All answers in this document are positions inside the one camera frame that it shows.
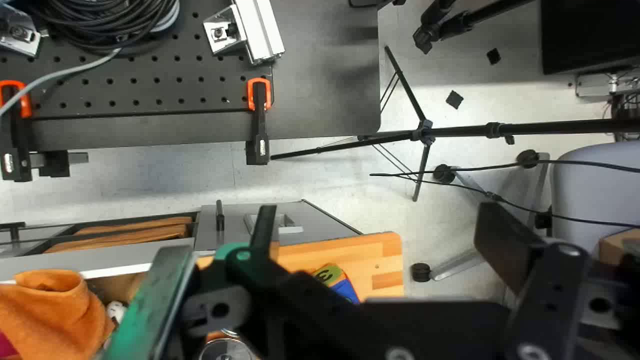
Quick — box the wooden kitchen countertop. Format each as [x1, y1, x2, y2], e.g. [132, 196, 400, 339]
[197, 228, 406, 307]

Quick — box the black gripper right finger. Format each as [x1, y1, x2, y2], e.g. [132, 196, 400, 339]
[473, 199, 593, 360]

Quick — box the black box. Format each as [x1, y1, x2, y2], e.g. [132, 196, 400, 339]
[538, 0, 640, 76]

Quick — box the black perforated breadboard table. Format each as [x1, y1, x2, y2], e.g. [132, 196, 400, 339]
[0, 0, 383, 151]

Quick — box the orange cloth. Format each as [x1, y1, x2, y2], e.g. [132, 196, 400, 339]
[0, 268, 116, 360]

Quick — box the grey power strip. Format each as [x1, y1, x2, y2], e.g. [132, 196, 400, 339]
[575, 69, 640, 102]

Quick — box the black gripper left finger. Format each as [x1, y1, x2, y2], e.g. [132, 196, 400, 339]
[224, 204, 377, 360]

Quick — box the black tripod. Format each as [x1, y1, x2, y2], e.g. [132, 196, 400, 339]
[269, 43, 640, 204]

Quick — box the aluminium corner bracket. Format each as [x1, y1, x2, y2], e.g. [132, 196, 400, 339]
[0, 2, 44, 58]

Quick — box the aluminium extrusion bar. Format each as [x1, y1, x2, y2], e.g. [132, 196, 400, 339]
[202, 0, 288, 66]

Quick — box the grey cable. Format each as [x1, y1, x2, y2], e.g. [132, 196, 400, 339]
[0, 46, 126, 118]

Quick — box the colourful number plush cube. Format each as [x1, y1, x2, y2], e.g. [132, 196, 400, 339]
[313, 261, 363, 307]

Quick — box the grey office chair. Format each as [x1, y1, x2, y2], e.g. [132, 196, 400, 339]
[409, 139, 640, 285]

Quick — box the black stand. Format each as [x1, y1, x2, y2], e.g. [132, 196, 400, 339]
[410, 0, 537, 56]

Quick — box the orange black bar clamp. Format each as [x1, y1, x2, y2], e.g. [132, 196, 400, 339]
[0, 77, 72, 184]
[242, 76, 276, 167]

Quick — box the black coiled cable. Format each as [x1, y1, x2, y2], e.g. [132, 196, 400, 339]
[12, 0, 182, 52]

